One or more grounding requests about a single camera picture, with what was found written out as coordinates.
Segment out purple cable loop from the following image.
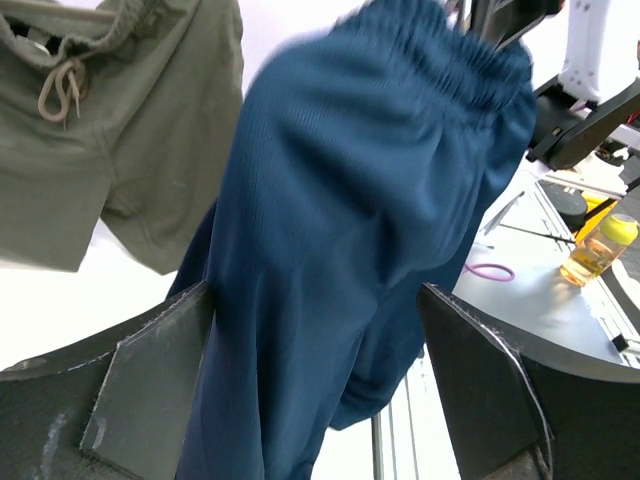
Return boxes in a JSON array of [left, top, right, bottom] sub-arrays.
[[462, 262, 516, 283]]

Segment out navy blue shorts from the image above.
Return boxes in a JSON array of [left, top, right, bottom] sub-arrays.
[[172, 1, 536, 479]]

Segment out olive green shorts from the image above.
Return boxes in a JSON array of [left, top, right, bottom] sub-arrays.
[[1, 0, 243, 274]]

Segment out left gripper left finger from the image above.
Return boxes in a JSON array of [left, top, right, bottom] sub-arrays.
[[1, 283, 214, 479]]

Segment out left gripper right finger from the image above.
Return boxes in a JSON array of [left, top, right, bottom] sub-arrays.
[[417, 285, 639, 479]]

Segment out yellow capped drink bottle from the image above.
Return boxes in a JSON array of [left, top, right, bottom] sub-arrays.
[[560, 214, 639, 287]]

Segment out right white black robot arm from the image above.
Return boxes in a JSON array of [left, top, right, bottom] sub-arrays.
[[457, 1, 639, 171]]

